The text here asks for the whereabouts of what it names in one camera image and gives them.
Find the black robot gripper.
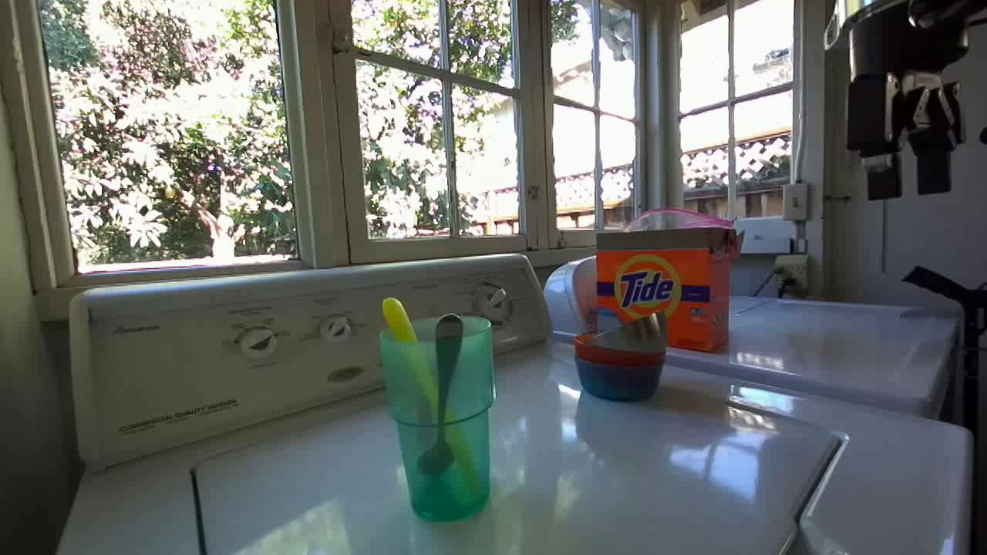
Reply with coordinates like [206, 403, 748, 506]
[842, 0, 968, 201]

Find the silver metal bowl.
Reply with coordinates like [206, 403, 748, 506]
[589, 316, 667, 353]

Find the orange plastic bowl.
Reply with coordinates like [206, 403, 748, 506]
[573, 332, 663, 367]

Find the white dryer machine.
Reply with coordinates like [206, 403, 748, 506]
[544, 255, 959, 417]

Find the orange Tide detergent box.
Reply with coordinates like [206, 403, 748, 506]
[596, 230, 737, 353]

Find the blue plastic bowl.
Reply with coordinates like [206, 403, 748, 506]
[577, 360, 659, 400]

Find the washer control knob right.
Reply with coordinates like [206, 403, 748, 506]
[474, 284, 512, 323]

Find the washer control knob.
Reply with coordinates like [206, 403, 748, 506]
[237, 327, 278, 359]
[474, 284, 512, 323]
[318, 316, 356, 343]

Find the green translucent plastic cup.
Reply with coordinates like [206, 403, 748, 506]
[378, 316, 495, 522]

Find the yellow plastic spoon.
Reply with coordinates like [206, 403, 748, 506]
[378, 297, 480, 498]

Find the grey metal spoon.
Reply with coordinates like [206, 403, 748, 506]
[417, 316, 464, 475]

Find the washer control knob middle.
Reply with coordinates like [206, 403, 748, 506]
[318, 316, 356, 343]

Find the washer control knob left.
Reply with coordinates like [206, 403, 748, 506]
[237, 327, 278, 359]

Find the white washing machine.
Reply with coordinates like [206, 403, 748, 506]
[58, 255, 975, 555]

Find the white wall outlet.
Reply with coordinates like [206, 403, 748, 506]
[782, 182, 810, 223]

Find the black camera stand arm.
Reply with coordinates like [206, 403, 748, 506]
[903, 266, 987, 428]

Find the white window frame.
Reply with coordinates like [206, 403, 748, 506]
[4, 0, 806, 321]

